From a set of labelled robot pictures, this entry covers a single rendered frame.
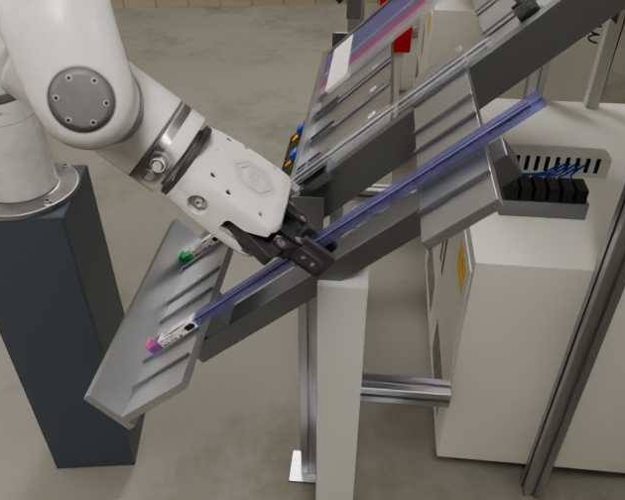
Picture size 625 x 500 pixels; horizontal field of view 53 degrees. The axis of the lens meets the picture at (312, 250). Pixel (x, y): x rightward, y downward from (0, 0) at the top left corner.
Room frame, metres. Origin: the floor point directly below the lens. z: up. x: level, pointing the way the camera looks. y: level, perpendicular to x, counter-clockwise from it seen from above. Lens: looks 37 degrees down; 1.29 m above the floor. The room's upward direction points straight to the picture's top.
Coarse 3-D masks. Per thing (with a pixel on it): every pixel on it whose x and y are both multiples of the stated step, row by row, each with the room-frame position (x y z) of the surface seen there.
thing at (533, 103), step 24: (528, 96) 0.49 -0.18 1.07; (504, 120) 0.48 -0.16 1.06; (456, 144) 0.49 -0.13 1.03; (480, 144) 0.48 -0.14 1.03; (432, 168) 0.48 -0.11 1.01; (384, 192) 0.49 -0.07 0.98; (408, 192) 0.49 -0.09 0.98; (360, 216) 0.49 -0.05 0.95; (288, 264) 0.50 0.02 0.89; (240, 288) 0.50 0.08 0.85; (216, 312) 0.51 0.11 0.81
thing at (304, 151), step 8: (320, 64) 1.46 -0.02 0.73; (320, 72) 1.40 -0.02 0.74; (320, 80) 1.36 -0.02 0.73; (312, 96) 1.27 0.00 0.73; (312, 104) 1.23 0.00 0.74; (320, 104) 1.26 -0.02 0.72; (312, 112) 1.19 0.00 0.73; (312, 120) 1.16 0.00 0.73; (304, 128) 1.12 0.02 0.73; (312, 128) 1.14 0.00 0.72; (304, 136) 1.08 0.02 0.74; (304, 144) 1.05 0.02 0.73; (304, 152) 1.03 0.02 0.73; (296, 160) 1.00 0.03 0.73; (304, 160) 1.00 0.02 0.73; (296, 168) 0.96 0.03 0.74
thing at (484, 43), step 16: (480, 48) 0.67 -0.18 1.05; (448, 64) 0.68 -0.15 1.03; (464, 64) 0.67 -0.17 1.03; (432, 80) 0.68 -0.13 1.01; (400, 96) 0.69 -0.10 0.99; (416, 96) 0.68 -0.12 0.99; (384, 112) 0.68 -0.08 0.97; (368, 128) 0.68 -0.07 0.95; (336, 144) 0.69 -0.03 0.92; (352, 144) 0.69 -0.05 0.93; (320, 160) 0.69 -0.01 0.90; (304, 176) 0.69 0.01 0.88; (192, 256) 0.71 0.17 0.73
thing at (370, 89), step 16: (368, 64) 1.25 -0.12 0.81; (384, 64) 1.18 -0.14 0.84; (352, 80) 1.24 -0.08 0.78; (368, 80) 1.16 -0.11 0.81; (384, 80) 1.10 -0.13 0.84; (336, 96) 1.20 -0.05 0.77; (352, 96) 1.15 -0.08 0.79; (368, 96) 1.08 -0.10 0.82; (384, 96) 1.02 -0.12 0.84; (320, 112) 1.20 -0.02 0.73; (336, 112) 1.14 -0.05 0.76; (352, 112) 1.06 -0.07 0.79; (368, 112) 1.01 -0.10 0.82; (320, 128) 1.12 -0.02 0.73; (336, 128) 1.06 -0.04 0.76; (352, 128) 1.00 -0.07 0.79; (320, 144) 1.04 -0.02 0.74; (336, 160) 0.92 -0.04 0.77
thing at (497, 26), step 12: (480, 0) 1.10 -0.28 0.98; (492, 0) 1.06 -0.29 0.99; (504, 0) 1.02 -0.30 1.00; (540, 0) 0.91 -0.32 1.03; (480, 12) 1.04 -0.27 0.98; (492, 12) 1.01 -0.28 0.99; (504, 12) 0.97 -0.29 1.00; (480, 24) 1.00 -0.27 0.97; (492, 24) 0.96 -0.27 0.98; (504, 24) 0.93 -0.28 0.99; (516, 24) 0.90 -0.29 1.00; (492, 36) 0.92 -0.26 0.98
